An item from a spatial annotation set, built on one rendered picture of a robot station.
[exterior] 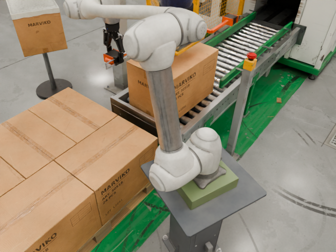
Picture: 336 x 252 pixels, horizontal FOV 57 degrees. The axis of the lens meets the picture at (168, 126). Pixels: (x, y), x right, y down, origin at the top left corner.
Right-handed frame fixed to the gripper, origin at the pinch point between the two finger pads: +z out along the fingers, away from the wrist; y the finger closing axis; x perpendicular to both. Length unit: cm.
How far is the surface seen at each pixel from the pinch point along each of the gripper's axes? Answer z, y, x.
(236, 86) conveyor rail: 60, -34, -102
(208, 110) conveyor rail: 60, -33, -59
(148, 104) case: 53, 1, -29
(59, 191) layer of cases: 65, -3, 57
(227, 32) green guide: 58, 22, -184
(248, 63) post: 21, -49, -77
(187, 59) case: 24, -10, -60
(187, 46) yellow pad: 11, -12, -55
